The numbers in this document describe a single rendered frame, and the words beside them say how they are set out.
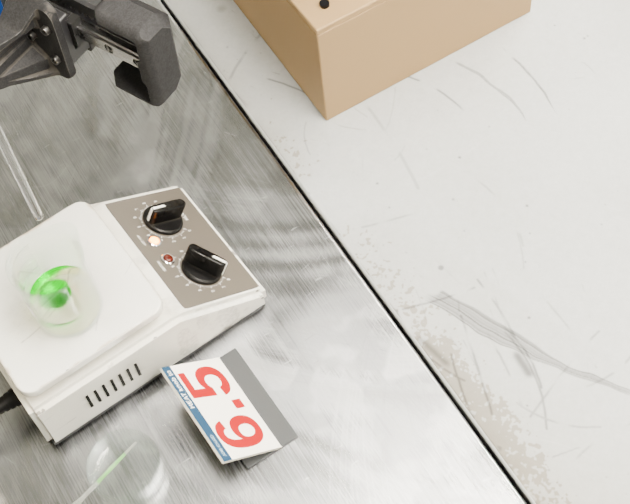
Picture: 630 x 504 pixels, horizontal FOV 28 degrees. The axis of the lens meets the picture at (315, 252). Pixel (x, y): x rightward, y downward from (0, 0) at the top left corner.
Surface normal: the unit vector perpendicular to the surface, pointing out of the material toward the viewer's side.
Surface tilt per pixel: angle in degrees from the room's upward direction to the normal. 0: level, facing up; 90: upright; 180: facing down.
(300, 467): 0
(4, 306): 0
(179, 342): 90
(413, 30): 90
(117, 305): 0
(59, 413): 90
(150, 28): 45
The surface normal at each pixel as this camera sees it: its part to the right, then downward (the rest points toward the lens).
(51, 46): -0.56, 0.72
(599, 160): -0.07, -0.50
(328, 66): 0.51, 0.73
